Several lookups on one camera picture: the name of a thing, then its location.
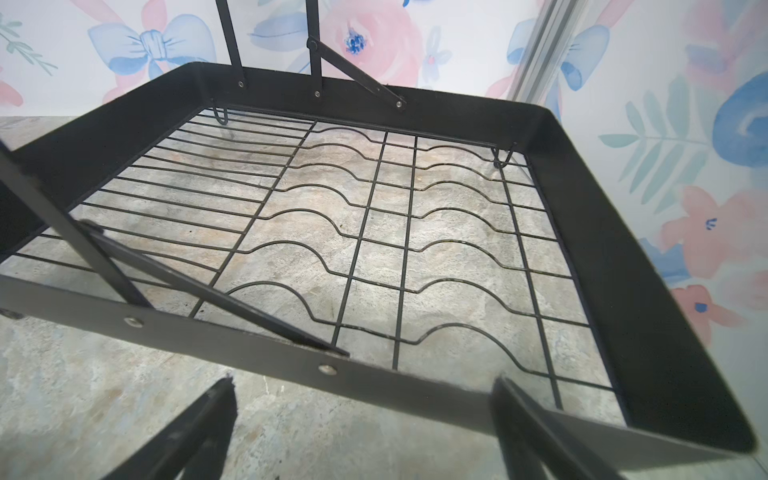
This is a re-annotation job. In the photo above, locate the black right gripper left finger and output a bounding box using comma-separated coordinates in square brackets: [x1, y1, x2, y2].
[105, 376, 238, 479]

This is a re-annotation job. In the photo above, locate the black wire dish rack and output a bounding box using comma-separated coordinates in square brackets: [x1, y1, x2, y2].
[1, 1, 758, 474]

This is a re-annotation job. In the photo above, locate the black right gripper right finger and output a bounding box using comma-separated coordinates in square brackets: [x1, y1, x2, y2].
[489, 376, 622, 479]

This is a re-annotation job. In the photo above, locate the right aluminium corner post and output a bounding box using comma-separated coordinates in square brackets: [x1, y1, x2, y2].
[506, 0, 590, 104]

